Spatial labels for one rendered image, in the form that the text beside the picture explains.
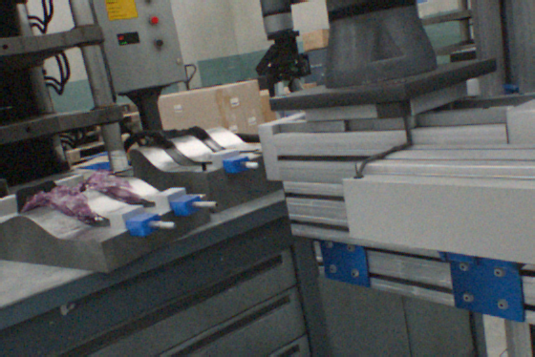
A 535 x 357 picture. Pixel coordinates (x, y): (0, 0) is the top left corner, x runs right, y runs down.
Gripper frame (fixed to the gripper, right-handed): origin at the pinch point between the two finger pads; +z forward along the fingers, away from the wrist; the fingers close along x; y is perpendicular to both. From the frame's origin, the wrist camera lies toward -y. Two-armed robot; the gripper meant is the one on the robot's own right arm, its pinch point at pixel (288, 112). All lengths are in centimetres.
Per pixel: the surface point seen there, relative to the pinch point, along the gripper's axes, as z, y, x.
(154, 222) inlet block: 9, 27, -55
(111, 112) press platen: -7, -57, -25
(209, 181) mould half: 8.2, 14.4, -35.6
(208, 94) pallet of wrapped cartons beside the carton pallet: 6, -330, 176
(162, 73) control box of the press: -16, -73, 4
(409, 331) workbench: 67, 15, 17
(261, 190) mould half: 13.6, 14.4, -23.2
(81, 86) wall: -28, -703, 191
